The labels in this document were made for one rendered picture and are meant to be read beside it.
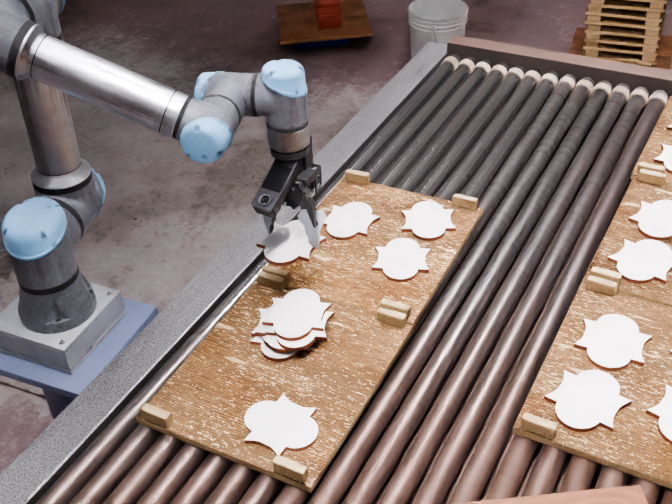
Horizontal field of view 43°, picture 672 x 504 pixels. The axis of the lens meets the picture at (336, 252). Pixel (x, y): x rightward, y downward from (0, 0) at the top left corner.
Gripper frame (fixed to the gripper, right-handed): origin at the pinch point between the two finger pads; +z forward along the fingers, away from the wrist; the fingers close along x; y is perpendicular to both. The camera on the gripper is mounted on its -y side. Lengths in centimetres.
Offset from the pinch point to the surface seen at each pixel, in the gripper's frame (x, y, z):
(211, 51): 207, 253, 97
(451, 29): 68, 262, 66
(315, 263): 0.4, 9.3, 12.2
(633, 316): -63, 20, 12
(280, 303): -2.5, -9.3, 8.1
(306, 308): -7.7, -8.5, 8.0
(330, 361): -16.0, -14.6, 13.1
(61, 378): 33, -35, 21
